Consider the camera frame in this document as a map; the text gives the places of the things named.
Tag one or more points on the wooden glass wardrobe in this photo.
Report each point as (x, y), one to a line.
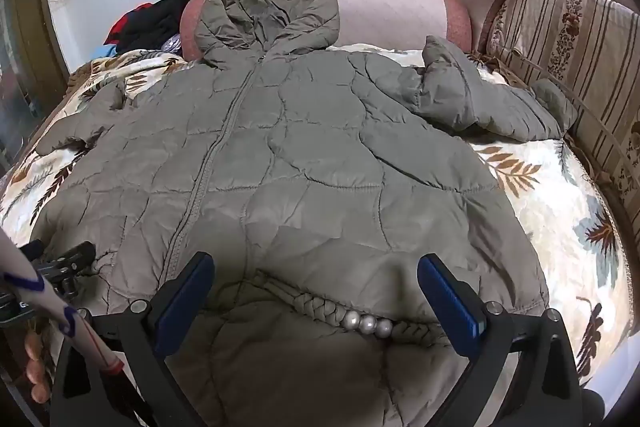
(33, 74)

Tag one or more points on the person left hand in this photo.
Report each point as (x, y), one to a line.
(35, 370)

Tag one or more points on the olive quilted hooded jacket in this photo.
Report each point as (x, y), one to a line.
(316, 179)

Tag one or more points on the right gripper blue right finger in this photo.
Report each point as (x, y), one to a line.
(544, 390)

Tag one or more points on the dark clothes pile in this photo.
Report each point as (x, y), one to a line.
(147, 27)

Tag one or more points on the striped floral side cushion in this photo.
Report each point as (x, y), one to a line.
(592, 48)

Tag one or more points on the pink bolster cushion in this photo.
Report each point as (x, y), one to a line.
(390, 9)

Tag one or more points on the white patterned sleeve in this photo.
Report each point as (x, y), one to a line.
(22, 278)

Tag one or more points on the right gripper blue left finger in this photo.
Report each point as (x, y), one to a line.
(143, 392)

